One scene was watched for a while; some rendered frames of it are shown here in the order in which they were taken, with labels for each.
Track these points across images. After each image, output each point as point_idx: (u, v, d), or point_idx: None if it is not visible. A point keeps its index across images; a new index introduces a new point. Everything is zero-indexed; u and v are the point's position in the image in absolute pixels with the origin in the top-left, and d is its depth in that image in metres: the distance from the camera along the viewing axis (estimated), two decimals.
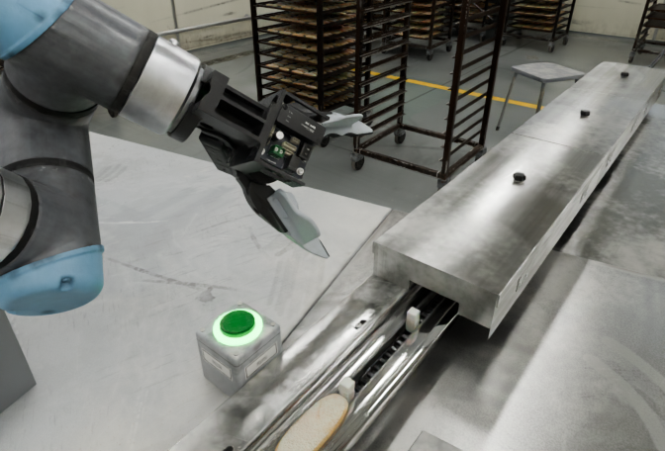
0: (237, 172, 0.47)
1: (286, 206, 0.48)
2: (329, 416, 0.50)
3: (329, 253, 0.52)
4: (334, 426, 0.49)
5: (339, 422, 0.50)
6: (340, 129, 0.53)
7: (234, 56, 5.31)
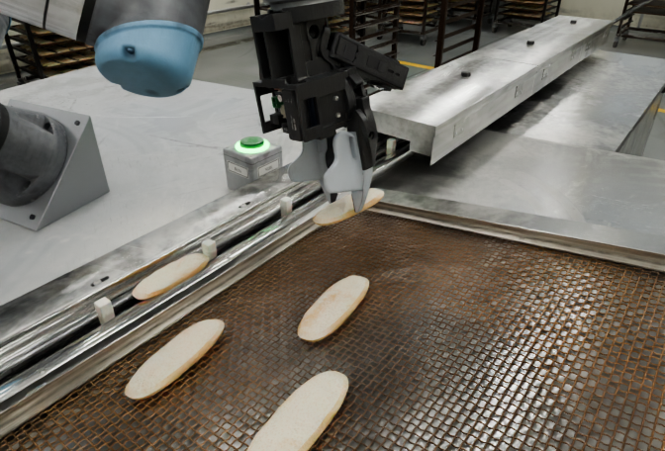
0: None
1: (307, 141, 0.53)
2: (187, 266, 0.59)
3: (332, 202, 0.56)
4: (191, 273, 0.58)
5: (197, 271, 0.59)
6: (352, 176, 0.51)
7: (237, 43, 5.55)
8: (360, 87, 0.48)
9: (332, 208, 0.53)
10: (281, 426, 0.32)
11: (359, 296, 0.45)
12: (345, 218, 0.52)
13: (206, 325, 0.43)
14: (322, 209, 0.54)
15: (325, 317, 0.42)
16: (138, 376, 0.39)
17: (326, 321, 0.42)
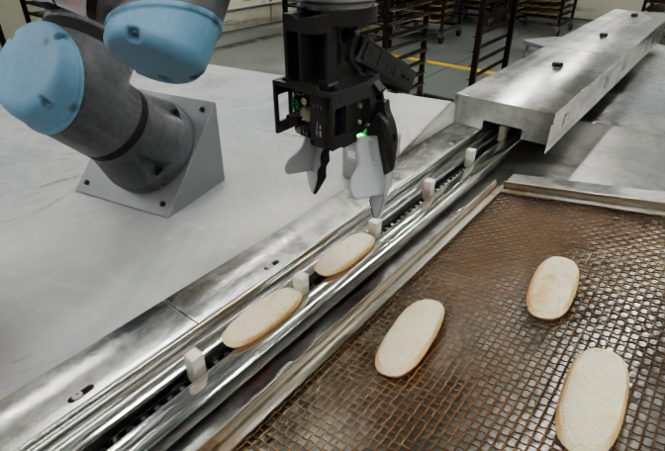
0: None
1: (308, 136, 0.52)
2: (280, 304, 0.50)
3: (315, 192, 0.56)
4: (286, 313, 0.49)
5: (292, 311, 0.50)
6: (371, 181, 0.50)
7: (253, 41, 5.55)
8: (381, 94, 0.47)
9: (332, 257, 0.56)
10: (585, 401, 0.31)
11: (577, 276, 0.44)
12: (345, 268, 0.56)
13: (427, 305, 0.43)
14: (321, 257, 0.57)
15: (556, 297, 0.41)
16: (385, 354, 0.38)
17: (559, 300, 0.41)
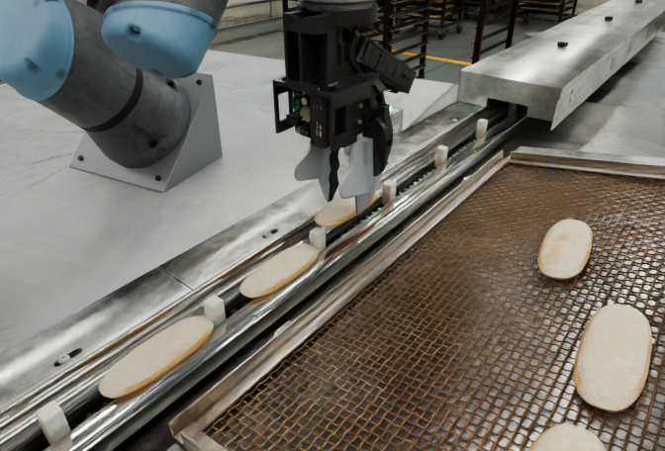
0: None
1: None
2: (183, 338, 0.40)
3: (330, 200, 0.55)
4: (188, 350, 0.39)
5: (197, 346, 0.40)
6: (360, 179, 0.51)
7: (253, 37, 5.53)
8: (381, 94, 0.47)
9: (262, 275, 0.47)
10: (606, 354, 0.29)
11: (591, 236, 0.42)
12: (277, 288, 0.46)
13: None
14: (249, 274, 0.48)
15: (570, 256, 0.39)
16: (324, 212, 0.53)
17: (573, 259, 0.39)
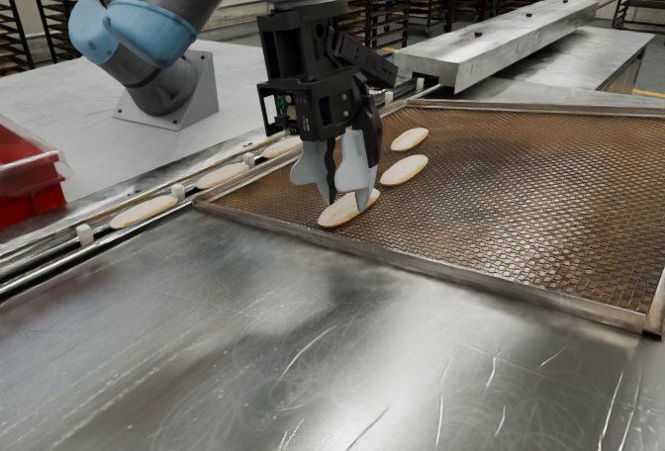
0: None
1: (306, 143, 0.52)
2: (157, 204, 0.68)
3: (331, 203, 0.55)
4: (160, 209, 0.68)
5: (166, 209, 0.68)
6: (356, 174, 0.51)
7: (250, 35, 5.85)
8: (363, 85, 0.48)
9: (210, 177, 0.75)
10: (397, 167, 0.62)
11: (425, 134, 0.75)
12: (219, 184, 0.75)
13: (297, 138, 0.89)
14: (202, 177, 0.76)
15: (407, 140, 0.72)
16: (267, 149, 0.85)
17: (408, 141, 0.71)
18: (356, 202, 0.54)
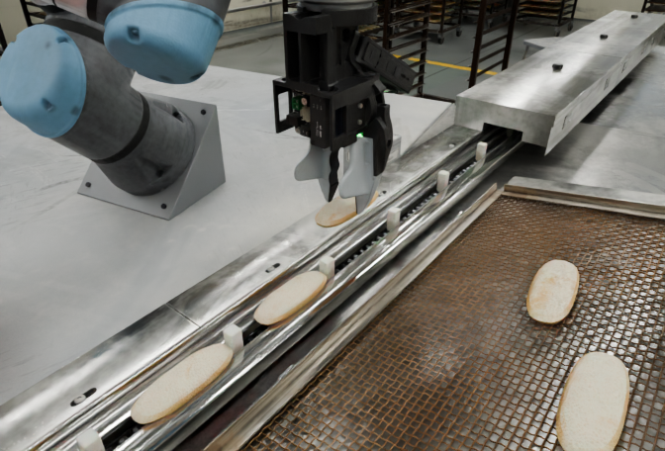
0: None
1: None
2: None
3: (330, 200, 0.55)
4: None
5: None
6: (360, 179, 0.51)
7: (253, 41, 5.55)
8: (381, 94, 0.47)
9: (158, 393, 0.41)
10: (586, 405, 0.32)
11: (577, 279, 0.44)
12: (174, 409, 0.40)
13: (313, 276, 0.54)
14: (145, 391, 0.41)
15: (556, 301, 0.41)
16: (264, 307, 0.50)
17: (559, 304, 0.41)
18: (355, 203, 0.54)
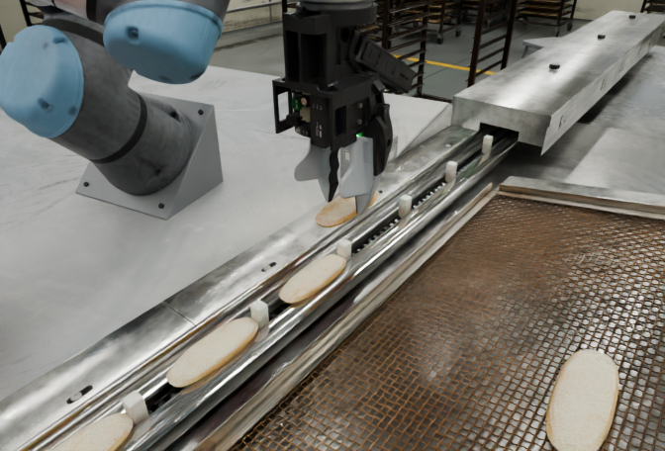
0: None
1: None
2: None
3: (330, 200, 0.55)
4: None
5: None
6: (360, 179, 0.51)
7: (253, 41, 5.55)
8: (380, 94, 0.47)
9: None
10: (575, 402, 0.32)
11: None
12: None
13: (242, 325, 0.48)
14: None
15: (337, 212, 0.53)
16: (179, 365, 0.44)
17: (338, 215, 0.52)
18: (321, 276, 0.54)
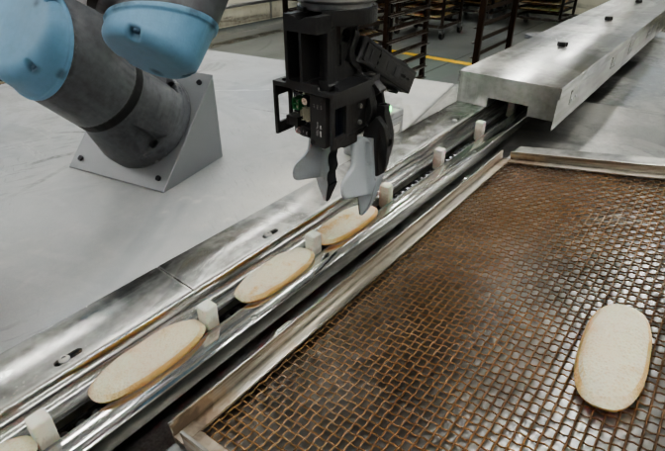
0: None
1: None
2: None
3: (327, 199, 0.55)
4: None
5: None
6: (362, 180, 0.51)
7: (253, 37, 5.53)
8: (381, 94, 0.47)
9: None
10: (606, 354, 0.29)
11: (367, 220, 0.56)
12: None
13: (185, 328, 0.41)
14: None
15: (336, 229, 0.54)
16: (104, 376, 0.37)
17: (337, 232, 0.54)
18: (283, 271, 0.47)
